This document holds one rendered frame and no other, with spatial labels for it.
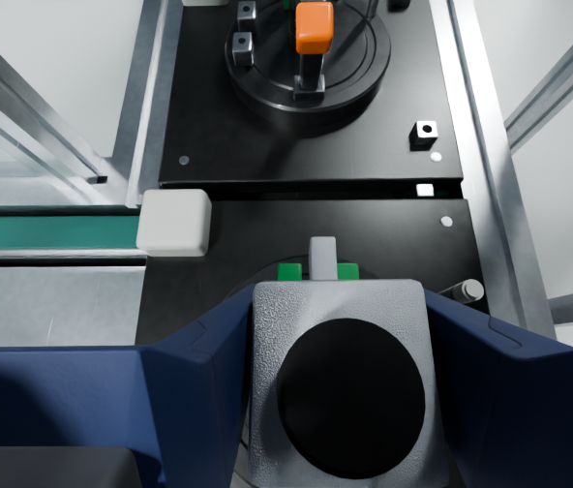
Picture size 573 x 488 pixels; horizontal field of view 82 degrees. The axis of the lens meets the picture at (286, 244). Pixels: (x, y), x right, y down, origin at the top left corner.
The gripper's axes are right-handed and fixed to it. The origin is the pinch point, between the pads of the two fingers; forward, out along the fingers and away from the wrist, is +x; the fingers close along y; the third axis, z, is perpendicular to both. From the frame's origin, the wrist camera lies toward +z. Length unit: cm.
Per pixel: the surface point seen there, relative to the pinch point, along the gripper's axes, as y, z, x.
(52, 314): 22.0, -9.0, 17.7
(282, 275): 1.7, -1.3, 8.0
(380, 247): -5.1, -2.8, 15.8
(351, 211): -3.2, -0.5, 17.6
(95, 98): 26.6, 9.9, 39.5
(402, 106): -8.1, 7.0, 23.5
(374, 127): -5.6, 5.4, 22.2
